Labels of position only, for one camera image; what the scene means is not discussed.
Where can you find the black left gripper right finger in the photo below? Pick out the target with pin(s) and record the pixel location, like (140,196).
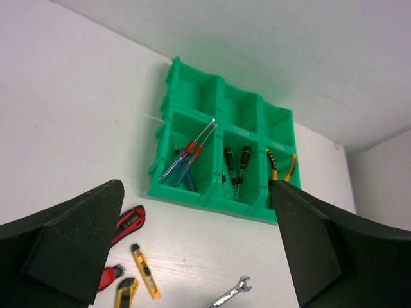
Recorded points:
(337,258)

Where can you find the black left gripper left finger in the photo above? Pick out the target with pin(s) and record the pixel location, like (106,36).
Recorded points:
(56,257)

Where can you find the yellow needle nose pliers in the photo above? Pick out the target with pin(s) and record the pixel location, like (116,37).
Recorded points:
(291,170)

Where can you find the small silver wrench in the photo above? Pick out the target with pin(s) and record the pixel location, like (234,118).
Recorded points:
(240,287)

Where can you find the yellow handled pliers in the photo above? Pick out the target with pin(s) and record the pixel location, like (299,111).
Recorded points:
(273,164)

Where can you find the black green precision screwdriver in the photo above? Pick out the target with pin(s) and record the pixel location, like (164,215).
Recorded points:
(230,165)

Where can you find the blue screwdriver thin shaft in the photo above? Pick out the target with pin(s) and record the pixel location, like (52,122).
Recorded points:
(188,179)

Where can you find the large yellow box cutter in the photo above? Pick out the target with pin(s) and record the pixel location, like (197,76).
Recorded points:
(125,292)

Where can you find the black red utility knife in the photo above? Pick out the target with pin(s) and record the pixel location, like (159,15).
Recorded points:
(129,222)

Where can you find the small yellow box cutter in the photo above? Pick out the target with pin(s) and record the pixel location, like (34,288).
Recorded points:
(145,272)

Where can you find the green six-compartment bin tray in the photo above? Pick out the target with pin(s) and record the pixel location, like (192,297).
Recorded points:
(243,118)

